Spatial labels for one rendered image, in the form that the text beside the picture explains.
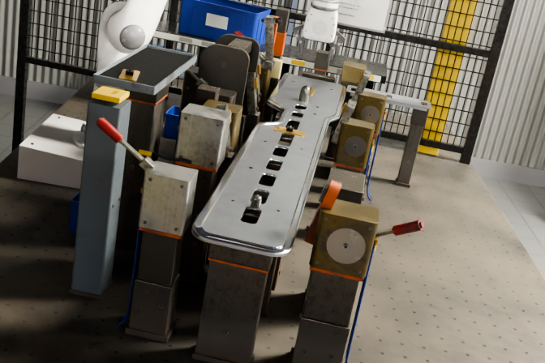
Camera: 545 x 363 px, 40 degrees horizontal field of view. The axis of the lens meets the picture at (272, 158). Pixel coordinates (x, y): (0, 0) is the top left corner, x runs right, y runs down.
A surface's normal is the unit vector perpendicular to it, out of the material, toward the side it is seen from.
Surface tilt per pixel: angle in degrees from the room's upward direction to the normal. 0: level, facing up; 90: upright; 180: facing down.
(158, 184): 90
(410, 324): 0
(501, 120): 90
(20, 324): 0
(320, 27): 90
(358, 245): 90
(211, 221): 0
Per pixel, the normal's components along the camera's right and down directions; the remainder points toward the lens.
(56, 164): -0.04, 0.34
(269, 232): 0.17, -0.93
